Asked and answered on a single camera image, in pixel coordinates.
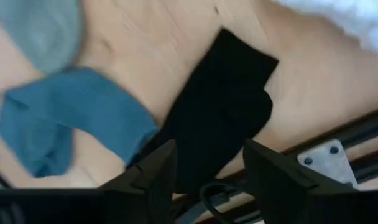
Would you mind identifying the sage green sock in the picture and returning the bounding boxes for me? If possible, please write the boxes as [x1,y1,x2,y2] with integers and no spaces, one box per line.
[0,0,84,75]

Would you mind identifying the black sock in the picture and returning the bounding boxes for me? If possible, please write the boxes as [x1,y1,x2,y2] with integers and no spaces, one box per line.
[128,27,280,195]

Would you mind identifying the silver corner bracket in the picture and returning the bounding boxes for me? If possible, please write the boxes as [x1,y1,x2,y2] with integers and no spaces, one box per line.
[297,139,360,190]

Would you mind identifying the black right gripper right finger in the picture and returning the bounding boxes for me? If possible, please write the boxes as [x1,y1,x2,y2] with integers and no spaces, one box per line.
[242,138,358,224]

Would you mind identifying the blue sock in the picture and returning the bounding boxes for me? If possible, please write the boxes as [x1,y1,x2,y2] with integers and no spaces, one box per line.
[0,67,159,179]

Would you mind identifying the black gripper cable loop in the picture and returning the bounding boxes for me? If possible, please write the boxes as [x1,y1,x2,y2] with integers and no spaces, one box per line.
[198,181,251,224]

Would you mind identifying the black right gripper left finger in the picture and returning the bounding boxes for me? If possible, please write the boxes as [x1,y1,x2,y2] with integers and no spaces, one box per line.
[99,139,178,224]

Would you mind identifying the white crumpled cloth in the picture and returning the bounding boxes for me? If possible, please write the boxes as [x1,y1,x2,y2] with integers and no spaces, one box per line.
[269,0,378,55]

